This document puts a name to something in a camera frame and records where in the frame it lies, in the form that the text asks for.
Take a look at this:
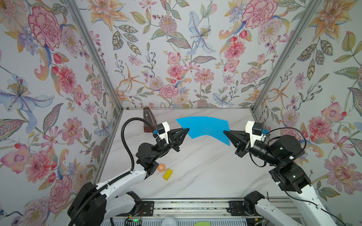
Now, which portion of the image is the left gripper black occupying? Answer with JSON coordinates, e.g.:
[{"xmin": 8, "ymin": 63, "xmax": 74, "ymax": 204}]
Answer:
[{"xmin": 151, "ymin": 130, "xmax": 189, "ymax": 163}]

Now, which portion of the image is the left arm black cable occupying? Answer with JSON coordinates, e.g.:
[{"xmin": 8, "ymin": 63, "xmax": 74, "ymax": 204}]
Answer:
[{"xmin": 121, "ymin": 117, "xmax": 153, "ymax": 173}]

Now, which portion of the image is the orange tape roll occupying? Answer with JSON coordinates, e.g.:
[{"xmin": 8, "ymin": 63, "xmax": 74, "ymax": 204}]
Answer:
[{"xmin": 157, "ymin": 164, "xmax": 166, "ymax": 172}]

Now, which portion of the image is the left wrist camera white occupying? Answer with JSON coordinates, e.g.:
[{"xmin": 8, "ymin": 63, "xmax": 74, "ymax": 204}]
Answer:
[{"xmin": 153, "ymin": 122, "xmax": 170, "ymax": 144}]

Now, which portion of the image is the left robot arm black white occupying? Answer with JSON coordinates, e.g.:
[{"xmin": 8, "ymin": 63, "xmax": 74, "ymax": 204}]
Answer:
[{"xmin": 67, "ymin": 128, "xmax": 189, "ymax": 226}]

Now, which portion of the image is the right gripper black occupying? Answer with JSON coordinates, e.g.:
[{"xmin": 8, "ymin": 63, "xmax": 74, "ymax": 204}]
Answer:
[{"xmin": 224, "ymin": 131, "xmax": 280, "ymax": 170}]

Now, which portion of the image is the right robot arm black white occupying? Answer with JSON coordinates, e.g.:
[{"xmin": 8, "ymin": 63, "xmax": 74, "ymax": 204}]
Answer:
[{"xmin": 224, "ymin": 130, "xmax": 337, "ymax": 226}]

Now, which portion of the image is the brown wooden metronome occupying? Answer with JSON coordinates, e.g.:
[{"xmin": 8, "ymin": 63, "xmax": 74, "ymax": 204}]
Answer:
[{"xmin": 143, "ymin": 107, "xmax": 156, "ymax": 133}]

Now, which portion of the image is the green object at edge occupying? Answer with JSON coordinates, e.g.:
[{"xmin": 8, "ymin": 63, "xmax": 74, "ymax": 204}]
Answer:
[{"xmin": 193, "ymin": 221, "xmax": 211, "ymax": 226}]

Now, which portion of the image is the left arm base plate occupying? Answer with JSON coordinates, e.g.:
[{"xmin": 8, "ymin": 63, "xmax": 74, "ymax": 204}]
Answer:
[{"xmin": 122, "ymin": 201, "xmax": 155, "ymax": 217}]

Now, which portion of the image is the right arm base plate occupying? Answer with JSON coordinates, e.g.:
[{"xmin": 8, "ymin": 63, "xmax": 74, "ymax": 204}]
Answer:
[{"xmin": 227, "ymin": 201, "xmax": 256, "ymax": 216}]

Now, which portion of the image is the blue square paper sheet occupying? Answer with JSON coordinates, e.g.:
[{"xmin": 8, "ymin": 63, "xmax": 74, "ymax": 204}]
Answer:
[{"xmin": 176, "ymin": 116, "xmax": 230, "ymax": 146}]

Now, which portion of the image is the white round object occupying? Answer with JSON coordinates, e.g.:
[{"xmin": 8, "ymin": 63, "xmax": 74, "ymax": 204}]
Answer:
[{"xmin": 161, "ymin": 217, "xmax": 177, "ymax": 226}]

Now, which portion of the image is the aluminium front rail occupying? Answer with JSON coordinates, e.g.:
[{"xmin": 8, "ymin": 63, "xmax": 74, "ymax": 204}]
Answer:
[{"xmin": 101, "ymin": 198, "xmax": 303, "ymax": 219}]

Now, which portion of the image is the yellow block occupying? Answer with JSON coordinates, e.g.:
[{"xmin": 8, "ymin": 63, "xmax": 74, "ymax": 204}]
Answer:
[{"xmin": 163, "ymin": 169, "xmax": 173, "ymax": 181}]

